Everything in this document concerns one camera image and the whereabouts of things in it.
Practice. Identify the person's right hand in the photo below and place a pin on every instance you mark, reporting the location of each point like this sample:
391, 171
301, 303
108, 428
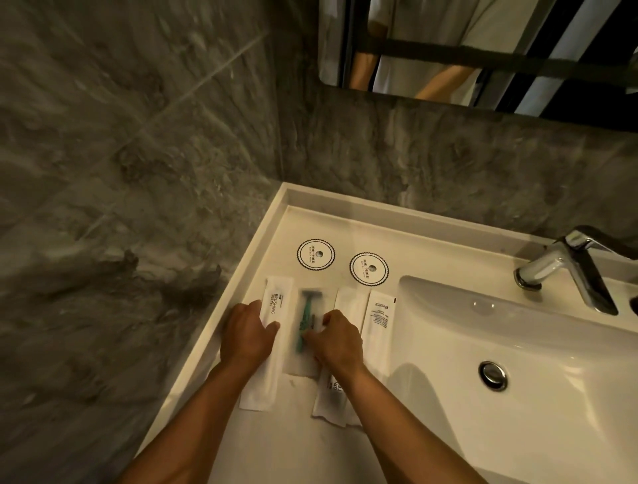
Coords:
341, 349

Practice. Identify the person's left hand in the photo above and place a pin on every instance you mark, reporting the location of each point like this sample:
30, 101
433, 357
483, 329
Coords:
244, 339

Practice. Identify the person's right thumb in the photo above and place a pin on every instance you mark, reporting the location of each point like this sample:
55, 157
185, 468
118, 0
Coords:
312, 339

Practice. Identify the person's left thumb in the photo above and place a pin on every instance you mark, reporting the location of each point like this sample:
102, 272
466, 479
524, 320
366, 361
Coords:
271, 330

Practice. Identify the clear razor packet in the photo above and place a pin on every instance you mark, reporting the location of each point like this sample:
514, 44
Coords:
305, 359

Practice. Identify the white toothbrush packet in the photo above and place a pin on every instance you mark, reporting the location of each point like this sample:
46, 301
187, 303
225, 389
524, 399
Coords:
259, 384

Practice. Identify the person's right forearm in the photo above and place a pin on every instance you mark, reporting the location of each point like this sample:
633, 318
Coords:
393, 429

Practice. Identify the person's left forearm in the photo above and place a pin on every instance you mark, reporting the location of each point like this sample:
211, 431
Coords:
184, 429

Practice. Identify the teal razor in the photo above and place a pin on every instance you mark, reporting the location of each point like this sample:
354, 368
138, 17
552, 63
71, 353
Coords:
305, 319

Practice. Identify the plain white packet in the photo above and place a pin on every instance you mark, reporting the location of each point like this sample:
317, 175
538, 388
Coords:
349, 299

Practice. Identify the white packet with small print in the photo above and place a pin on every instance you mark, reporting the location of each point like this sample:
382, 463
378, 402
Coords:
381, 319

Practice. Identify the round white paper coaster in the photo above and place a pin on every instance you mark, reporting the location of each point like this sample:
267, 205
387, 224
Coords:
316, 255
369, 269

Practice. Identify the chrome drain stopper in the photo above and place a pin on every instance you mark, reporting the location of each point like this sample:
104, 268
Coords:
493, 375

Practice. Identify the white ceramic sink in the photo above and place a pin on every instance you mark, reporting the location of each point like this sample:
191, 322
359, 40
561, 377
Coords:
498, 439

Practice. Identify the chrome faucet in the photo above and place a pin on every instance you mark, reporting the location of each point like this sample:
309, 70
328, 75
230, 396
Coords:
573, 269

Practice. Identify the wall mirror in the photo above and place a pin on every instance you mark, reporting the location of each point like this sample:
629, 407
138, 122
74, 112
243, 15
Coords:
448, 55

